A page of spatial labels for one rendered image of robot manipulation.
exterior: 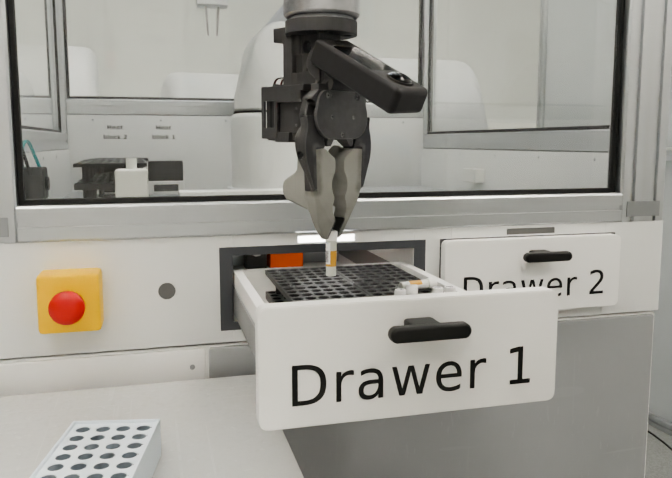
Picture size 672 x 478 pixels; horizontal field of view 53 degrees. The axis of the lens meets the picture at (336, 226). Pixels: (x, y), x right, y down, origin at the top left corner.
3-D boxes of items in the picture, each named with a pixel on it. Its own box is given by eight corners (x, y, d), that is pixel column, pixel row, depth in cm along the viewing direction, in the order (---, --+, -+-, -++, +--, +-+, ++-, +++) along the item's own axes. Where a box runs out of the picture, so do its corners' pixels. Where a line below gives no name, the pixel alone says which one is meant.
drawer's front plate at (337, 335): (554, 400, 66) (559, 289, 65) (259, 432, 59) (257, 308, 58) (544, 393, 68) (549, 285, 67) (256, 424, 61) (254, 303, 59)
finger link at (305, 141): (325, 190, 68) (328, 103, 67) (338, 191, 67) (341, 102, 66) (291, 190, 65) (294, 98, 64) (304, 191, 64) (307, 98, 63)
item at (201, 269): (658, 310, 109) (663, 220, 107) (-46, 362, 83) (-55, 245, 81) (428, 233, 200) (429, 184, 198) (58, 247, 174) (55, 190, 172)
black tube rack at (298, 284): (458, 356, 74) (459, 298, 73) (300, 370, 69) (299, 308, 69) (390, 308, 95) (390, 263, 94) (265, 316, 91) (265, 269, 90)
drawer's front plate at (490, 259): (618, 305, 105) (621, 234, 104) (444, 317, 97) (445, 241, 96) (610, 302, 107) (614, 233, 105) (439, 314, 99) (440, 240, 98)
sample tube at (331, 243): (322, 275, 69) (322, 230, 68) (330, 273, 70) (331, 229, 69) (331, 277, 68) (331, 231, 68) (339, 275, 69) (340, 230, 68)
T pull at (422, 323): (472, 338, 59) (473, 323, 59) (391, 345, 57) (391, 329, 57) (455, 327, 63) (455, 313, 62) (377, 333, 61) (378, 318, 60)
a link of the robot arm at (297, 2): (375, -23, 66) (316, -39, 60) (375, 25, 67) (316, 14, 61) (321, -12, 71) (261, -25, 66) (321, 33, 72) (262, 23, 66)
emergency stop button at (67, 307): (84, 325, 79) (83, 292, 79) (48, 327, 78) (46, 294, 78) (87, 319, 82) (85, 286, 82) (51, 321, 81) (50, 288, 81)
